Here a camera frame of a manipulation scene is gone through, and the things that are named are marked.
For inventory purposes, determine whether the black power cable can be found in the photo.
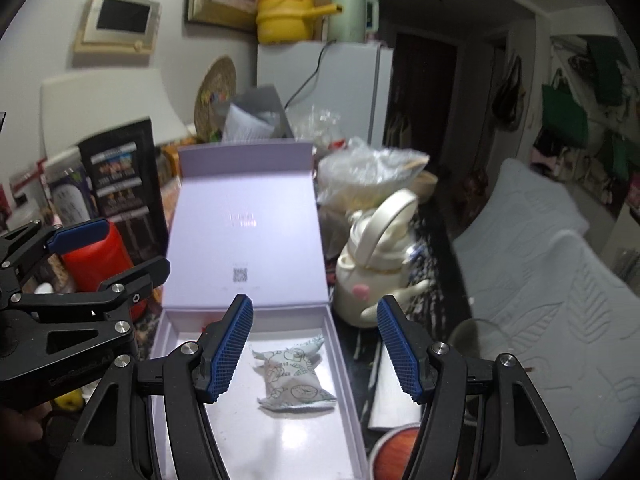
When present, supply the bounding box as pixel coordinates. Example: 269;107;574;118
285;40;336;111

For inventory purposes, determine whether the wall intercom panel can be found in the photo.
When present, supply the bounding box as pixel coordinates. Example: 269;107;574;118
75;0;162;63

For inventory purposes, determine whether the dark door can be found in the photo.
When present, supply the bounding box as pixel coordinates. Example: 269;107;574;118
395;32;458;161

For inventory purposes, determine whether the black snack pouch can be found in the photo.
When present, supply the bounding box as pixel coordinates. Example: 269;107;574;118
77;117;168;261

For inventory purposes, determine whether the lavender gift box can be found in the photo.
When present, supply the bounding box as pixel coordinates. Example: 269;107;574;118
147;141;371;480

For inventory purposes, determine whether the grey leaf-embossed chair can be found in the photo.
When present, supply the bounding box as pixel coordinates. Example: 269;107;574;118
452;225;640;480
480;157;591;241

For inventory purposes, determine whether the grey paper bag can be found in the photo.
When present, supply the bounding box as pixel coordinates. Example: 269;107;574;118
222;85;296;142

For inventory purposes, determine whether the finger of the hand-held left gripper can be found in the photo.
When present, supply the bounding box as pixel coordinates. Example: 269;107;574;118
10;256;172;323
0;219;118;286

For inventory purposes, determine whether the white roll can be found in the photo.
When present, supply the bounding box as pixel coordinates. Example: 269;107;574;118
367;346;426;433

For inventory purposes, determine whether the dark hanging bag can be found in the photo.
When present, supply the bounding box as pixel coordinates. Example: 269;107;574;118
492;55;526;131

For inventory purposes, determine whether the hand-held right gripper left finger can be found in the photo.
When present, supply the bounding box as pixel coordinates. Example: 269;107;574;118
70;294;256;480

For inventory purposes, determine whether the yellow pot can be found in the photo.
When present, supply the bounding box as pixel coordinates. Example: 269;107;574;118
256;0;346;44

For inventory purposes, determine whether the metal bowl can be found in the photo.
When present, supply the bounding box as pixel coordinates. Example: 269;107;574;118
367;422;423;480

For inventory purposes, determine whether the crumpled clear plastic bag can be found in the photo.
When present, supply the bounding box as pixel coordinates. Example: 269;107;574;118
292;105;346;148

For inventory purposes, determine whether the red apple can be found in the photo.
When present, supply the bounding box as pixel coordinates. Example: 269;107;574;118
375;430;422;480

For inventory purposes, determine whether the cream kettle-shaped bottle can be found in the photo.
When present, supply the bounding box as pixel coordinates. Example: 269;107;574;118
334;190;431;328

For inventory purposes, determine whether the woven round fan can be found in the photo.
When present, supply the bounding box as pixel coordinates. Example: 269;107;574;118
194;56;237;141

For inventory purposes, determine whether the clear plastic bag of food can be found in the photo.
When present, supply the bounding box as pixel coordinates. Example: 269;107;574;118
317;136;431;211

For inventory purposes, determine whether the white board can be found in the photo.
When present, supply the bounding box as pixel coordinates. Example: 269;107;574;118
40;67;183;161

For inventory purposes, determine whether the yellow fruit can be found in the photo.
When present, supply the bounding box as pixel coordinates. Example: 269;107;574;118
52;391;83;411

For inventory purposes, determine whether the green tote bag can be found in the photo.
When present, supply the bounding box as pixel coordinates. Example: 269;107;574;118
541;82;588;148
585;37;633;106
610;132;633;183

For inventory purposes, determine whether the white mini fridge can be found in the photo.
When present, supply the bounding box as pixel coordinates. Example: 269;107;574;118
256;41;394;148

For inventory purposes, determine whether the white printed snack packet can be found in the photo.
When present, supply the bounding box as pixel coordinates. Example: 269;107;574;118
251;336;337;413

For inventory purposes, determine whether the red bottle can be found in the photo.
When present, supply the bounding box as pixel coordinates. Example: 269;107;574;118
60;220;136;293

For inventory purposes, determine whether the green electric kettle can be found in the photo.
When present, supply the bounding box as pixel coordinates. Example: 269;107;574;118
327;0;380;43

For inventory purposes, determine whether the red packet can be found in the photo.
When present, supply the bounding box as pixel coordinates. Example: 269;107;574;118
7;160;48;221

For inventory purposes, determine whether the group of clear plastic jars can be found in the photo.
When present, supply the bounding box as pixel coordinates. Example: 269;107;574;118
47;160;98;226

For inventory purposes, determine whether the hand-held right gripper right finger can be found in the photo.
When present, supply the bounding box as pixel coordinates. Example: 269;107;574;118
376;296;576;480

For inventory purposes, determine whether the wooden bowl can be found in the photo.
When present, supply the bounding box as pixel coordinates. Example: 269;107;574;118
407;170;439;202

